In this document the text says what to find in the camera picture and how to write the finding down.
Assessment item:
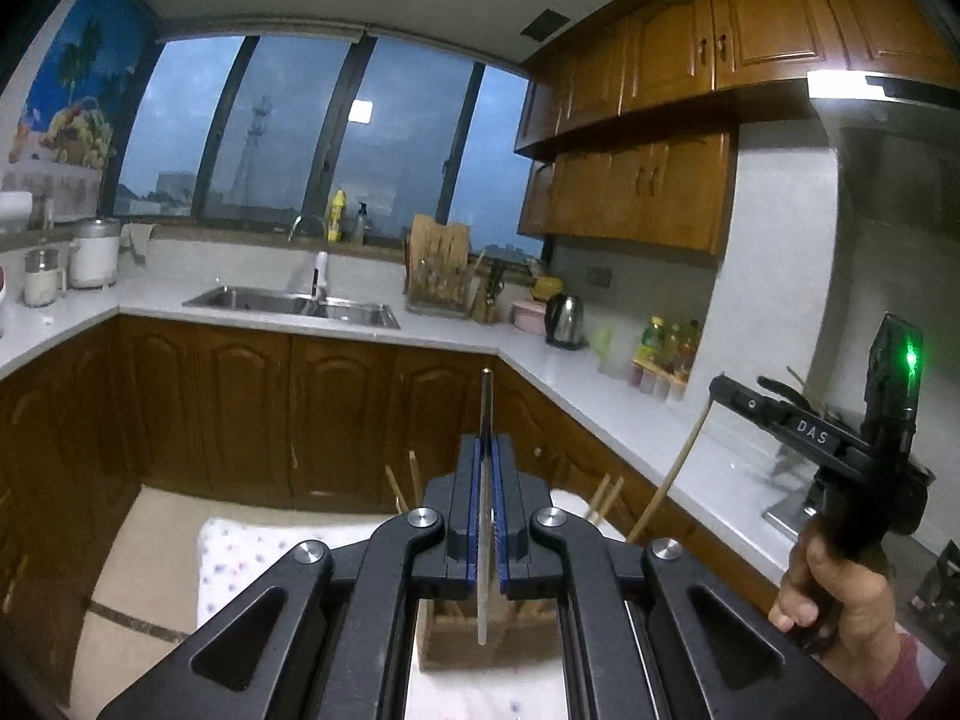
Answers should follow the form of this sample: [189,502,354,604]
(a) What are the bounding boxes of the kitchen faucet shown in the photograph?
[289,214,331,305]

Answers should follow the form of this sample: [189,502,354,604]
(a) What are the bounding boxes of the green plastic cup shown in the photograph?
[592,326,627,380]

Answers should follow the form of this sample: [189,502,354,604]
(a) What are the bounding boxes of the paper towel roll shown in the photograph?
[0,191,35,233]

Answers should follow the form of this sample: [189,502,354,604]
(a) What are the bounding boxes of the wooden dish rack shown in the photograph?
[403,214,473,314]

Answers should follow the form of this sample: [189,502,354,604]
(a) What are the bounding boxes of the dark framed window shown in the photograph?
[101,30,548,256]

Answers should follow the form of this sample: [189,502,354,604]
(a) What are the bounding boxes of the floral white tablecloth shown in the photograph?
[196,487,631,720]

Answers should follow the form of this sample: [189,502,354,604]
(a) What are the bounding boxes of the steel electric kettle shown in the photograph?
[544,292,588,351]

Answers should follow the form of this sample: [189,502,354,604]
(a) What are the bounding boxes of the white electric cooker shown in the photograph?
[69,217,122,290]

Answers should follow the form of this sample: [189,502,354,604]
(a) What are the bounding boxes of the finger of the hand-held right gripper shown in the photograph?
[709,377,788,428]

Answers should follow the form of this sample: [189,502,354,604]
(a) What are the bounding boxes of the yellow label oil bottle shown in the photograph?
[637,315,668,372]

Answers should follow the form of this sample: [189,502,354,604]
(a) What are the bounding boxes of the range hood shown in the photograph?
[808,67,960,230]

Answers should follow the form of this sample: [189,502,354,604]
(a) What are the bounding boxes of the wooden cabinets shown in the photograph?
[0,315,781,691]
[514,0,960,256]

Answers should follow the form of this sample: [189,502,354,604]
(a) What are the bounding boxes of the wooden knife block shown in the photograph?
[471,259,507,325]

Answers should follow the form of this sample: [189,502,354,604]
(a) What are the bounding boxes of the wooden lower cabinets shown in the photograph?
[0,315,781,691]

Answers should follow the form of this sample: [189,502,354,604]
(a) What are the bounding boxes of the fruit wall poster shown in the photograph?
[4,0,160,196]

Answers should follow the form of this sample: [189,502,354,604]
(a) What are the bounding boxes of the red sauce bottle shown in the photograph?
[675,319,702,383]

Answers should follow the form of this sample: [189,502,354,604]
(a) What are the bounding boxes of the metal chopstick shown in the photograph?
[477,366,502,647]

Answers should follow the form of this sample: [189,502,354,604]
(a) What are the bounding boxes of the steel kitchen sink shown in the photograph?
[182,285,402,331]

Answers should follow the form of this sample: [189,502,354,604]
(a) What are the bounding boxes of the person's right hand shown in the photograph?
[769,517,901,691]

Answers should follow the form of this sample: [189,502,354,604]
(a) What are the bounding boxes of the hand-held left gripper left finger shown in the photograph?
[96,433,482,720]

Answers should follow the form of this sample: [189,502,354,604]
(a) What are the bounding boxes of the wooden upper cabinets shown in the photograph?
[514,0,960,256]

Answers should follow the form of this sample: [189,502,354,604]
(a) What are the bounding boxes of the spice jar rack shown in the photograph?
[628,360,689,402]

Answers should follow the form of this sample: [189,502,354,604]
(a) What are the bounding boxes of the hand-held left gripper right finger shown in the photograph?
[495,433,878,720]

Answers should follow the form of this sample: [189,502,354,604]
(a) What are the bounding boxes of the ceiling vent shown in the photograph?
[519,9,571,38]

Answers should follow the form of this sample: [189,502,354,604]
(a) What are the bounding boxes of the person's right forearm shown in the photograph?
[847,634,950,720]

